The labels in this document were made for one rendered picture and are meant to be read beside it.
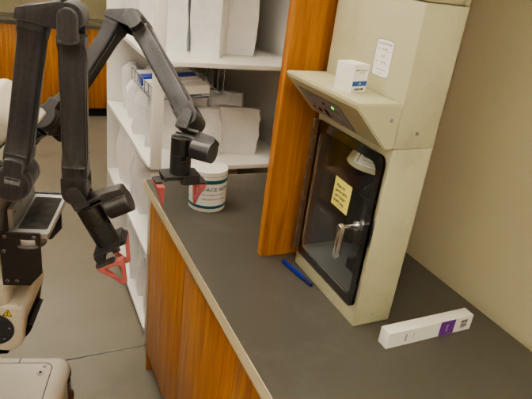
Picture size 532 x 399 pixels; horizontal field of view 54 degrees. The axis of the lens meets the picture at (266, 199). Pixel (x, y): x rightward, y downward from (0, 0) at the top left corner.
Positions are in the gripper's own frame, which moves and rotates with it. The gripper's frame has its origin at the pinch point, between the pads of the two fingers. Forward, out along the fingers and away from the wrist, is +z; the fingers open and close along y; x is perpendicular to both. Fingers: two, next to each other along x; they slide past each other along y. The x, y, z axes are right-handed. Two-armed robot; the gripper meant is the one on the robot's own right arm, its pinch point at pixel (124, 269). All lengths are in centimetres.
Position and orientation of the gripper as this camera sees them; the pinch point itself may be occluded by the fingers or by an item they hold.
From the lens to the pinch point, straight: 138.4
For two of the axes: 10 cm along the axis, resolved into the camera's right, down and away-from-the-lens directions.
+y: -1.5, -4.2, 9.0
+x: -9.3, 3.7, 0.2
